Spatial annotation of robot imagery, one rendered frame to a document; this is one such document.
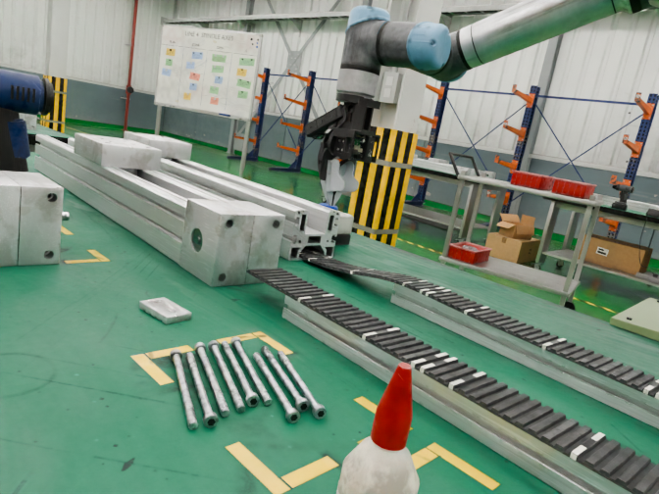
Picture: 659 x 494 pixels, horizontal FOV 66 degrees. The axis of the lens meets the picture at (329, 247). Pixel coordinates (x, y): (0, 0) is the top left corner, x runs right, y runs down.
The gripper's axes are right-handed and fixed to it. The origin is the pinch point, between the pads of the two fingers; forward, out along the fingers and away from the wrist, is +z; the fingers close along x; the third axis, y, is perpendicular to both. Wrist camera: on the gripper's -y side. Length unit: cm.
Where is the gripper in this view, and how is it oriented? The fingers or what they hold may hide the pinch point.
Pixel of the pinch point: (329, 198)
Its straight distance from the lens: 102.5
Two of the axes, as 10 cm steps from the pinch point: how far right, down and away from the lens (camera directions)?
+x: 7.3, -0.2, 6.8
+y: 6.6, 2.7, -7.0
